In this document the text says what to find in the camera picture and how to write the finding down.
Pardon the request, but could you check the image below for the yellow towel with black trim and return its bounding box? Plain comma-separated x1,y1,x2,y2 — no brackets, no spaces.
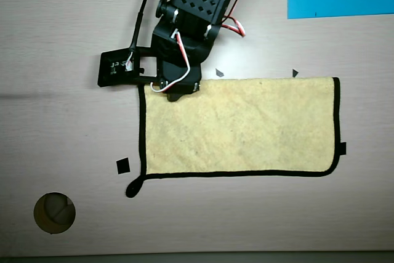
125,76,342,198

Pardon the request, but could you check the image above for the round table cable hole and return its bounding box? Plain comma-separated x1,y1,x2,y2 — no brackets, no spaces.
33,192,76,235

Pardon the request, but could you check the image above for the black camera cable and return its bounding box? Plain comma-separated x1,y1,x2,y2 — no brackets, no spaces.
128,0,156,54

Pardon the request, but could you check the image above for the large square black tape piece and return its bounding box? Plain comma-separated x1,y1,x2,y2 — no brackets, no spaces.
116,157,131,175

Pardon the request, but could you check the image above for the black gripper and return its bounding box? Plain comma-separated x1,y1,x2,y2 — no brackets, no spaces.
150,13,223,103

